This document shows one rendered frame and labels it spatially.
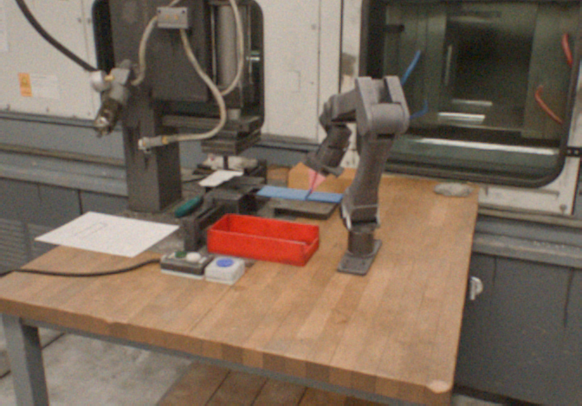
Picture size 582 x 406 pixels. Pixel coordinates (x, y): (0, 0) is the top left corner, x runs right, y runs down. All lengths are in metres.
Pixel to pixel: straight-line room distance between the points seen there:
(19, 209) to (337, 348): 2.33
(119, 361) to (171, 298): 1.48
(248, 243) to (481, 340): 1.18
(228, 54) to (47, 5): 1.39
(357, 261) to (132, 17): 0.86
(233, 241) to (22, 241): 1.96
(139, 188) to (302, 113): 0.75
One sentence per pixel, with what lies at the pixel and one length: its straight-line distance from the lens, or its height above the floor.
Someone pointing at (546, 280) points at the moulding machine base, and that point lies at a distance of 2.20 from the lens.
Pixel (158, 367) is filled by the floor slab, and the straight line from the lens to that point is 2.67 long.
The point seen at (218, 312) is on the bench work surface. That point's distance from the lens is 1.22.
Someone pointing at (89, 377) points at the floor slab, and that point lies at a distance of 2.69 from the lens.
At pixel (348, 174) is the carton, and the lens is 1.92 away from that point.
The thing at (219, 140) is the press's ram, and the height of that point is 1.14.
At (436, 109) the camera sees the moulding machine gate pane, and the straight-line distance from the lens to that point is 2.04.
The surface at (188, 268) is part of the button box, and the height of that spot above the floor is 0.92.
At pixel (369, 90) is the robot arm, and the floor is 1.32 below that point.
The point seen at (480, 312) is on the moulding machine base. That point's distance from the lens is 2.28.
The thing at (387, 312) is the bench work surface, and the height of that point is 0.90.
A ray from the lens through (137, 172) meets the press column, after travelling 1.74.
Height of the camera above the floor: 1.51
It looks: 19 degrees down
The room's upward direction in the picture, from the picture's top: straight up
